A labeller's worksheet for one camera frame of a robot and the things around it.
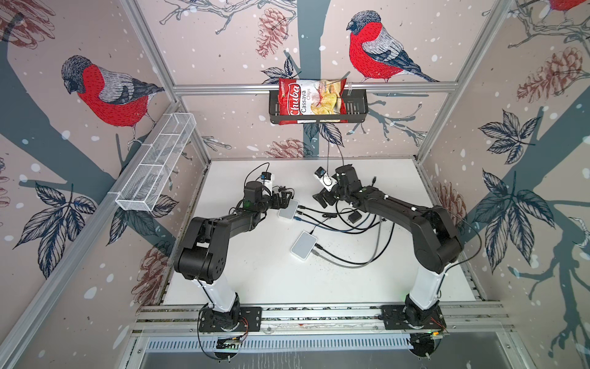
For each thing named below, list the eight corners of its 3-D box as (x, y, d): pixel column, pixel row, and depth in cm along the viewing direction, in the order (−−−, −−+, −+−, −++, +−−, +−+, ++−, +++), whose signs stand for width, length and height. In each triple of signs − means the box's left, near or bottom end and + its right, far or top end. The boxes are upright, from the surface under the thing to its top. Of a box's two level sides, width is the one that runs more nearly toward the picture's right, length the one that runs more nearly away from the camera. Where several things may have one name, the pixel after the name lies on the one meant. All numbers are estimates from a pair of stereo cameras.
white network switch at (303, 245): (289, 252, 90) (289, 250, 88) (301, 231, 96) (301, 229, 94) (306, 261, 88) (306, 259, 86) (318, 239, 93) (318, 237, 92)
